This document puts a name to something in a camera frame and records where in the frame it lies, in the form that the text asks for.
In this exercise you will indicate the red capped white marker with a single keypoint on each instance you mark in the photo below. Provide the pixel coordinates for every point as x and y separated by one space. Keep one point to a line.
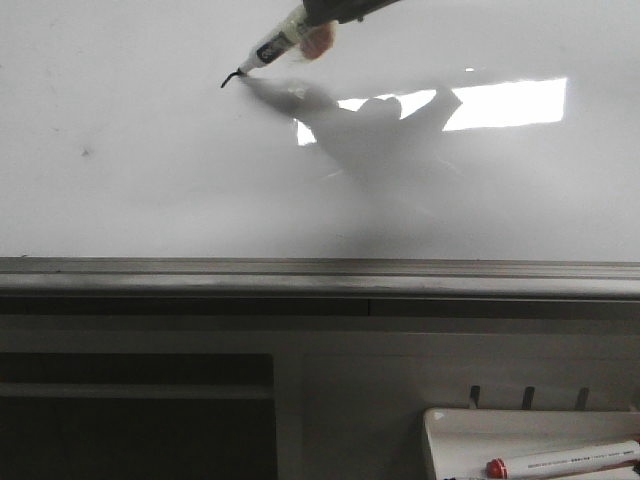
564 462

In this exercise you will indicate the grey aluminium whiteboard ledge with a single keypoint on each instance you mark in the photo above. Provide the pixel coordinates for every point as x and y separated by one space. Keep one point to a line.
66 286

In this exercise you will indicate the white black whiteboard marker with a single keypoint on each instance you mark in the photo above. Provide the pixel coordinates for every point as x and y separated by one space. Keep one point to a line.
296 31

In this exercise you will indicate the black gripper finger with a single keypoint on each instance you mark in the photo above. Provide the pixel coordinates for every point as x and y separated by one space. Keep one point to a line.
342 11

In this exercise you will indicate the white marker tray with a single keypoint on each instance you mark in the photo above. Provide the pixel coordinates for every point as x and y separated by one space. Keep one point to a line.
457 443

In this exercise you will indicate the white whiteboard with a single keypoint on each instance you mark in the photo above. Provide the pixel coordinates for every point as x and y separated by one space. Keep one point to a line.
502 130

